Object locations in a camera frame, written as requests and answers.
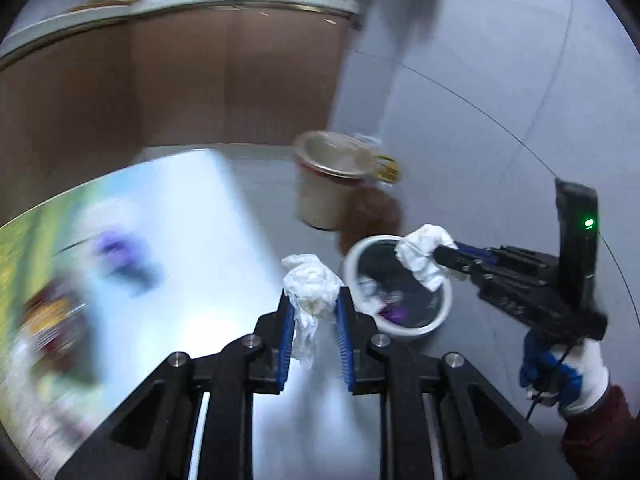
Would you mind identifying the purple crumpled paper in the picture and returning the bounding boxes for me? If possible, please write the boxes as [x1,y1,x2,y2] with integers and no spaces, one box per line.
[92,230,151,281]

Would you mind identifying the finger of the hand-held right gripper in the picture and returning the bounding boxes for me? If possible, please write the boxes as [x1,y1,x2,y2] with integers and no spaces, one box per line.
[433,244,483,276]
[454,241,501,261]

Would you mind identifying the person's right hand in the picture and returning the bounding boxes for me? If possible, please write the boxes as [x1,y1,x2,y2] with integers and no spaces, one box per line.
[519,330,610,416]

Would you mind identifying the brown kitchen cabinets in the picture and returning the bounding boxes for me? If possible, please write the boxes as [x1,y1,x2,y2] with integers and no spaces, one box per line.
[0,0,361,211]

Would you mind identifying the purple plastic lid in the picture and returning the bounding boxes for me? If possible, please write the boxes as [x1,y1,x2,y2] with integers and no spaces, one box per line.
[379,302,407,325]

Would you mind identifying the white tissue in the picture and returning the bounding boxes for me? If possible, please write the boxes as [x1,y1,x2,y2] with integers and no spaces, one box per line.
[281,253,341,372]
[395,224,458,292]

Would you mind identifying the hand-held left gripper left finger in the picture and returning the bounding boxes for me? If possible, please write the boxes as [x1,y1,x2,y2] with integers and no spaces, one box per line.
[55,287,297,480]

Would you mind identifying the white trash bin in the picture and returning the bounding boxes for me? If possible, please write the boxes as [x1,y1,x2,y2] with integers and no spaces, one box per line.
[342,234,453,336]

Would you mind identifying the yellow oil bottle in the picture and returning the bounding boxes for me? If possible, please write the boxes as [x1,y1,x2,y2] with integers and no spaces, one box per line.
[367,152,401,183]

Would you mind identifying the person's right forearm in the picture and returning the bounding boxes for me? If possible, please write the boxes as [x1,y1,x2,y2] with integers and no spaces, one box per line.
[560,385,638,480]

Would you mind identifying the landscape print table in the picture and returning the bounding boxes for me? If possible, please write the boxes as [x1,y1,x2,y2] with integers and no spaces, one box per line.
[0,149,386,480]

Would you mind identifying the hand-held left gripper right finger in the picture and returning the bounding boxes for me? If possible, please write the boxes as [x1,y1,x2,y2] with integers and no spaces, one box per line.
[334,285,566,480]

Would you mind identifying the red snack wrapper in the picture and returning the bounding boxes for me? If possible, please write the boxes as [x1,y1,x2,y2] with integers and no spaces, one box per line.
[20,285,96,376]

